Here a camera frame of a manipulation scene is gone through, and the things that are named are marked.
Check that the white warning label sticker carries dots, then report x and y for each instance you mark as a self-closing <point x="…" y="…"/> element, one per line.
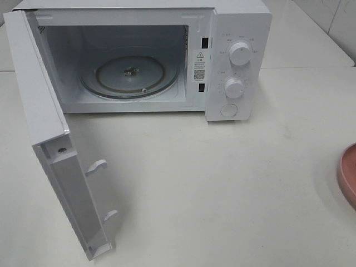
<point x="198" y="65"/>

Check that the round white door button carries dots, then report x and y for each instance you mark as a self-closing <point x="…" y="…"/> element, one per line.
<point x="229" y="110"/>

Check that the white dial knob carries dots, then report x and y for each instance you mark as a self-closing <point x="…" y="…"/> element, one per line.
<point x="234" y="88"/>
<point x="240" y="53"/>

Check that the glass microwave turntable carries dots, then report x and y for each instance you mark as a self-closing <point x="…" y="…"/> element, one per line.
<point x="127" y="73"/>

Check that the pink round plate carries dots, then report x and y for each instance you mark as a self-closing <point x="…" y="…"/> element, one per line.
<point x="346" y="174"/>

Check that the white microwave oven body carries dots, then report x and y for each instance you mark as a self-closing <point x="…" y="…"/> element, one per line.
<point x="77" y="29"/>

